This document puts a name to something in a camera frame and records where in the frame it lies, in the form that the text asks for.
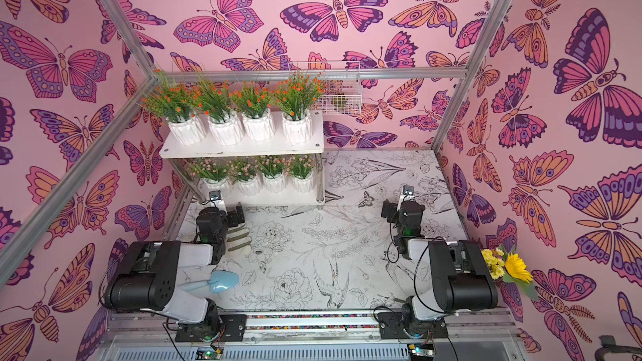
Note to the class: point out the pink plant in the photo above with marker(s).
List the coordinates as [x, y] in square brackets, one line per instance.
[245, 176]
[301, 169]
[274, 172]
[214, 172]

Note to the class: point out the yellow flower bouquet vase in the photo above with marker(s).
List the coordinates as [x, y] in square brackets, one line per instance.
[508, 267]

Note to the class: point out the white two-tier rack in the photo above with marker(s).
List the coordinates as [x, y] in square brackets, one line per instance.
[174, 151]

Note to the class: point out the orange plant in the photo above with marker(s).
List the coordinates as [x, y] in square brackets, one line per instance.
[295, 98]
[214, 101]
[176, 104]
[254, 105]

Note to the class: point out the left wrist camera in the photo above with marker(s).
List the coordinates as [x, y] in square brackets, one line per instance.
[215, 199]

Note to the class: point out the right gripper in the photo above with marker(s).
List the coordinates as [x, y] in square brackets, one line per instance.
[389, 211]

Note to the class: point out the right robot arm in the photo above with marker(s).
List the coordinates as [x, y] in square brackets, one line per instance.
[449, 277]

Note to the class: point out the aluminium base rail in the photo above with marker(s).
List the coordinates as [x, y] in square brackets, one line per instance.
[360, 334]

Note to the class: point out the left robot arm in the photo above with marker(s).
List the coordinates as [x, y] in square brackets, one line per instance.
[146, 279]

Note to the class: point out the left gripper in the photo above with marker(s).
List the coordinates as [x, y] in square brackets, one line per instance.
[231, 216]

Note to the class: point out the white wire basket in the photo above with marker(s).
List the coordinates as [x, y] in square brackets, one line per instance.
[340, 81]

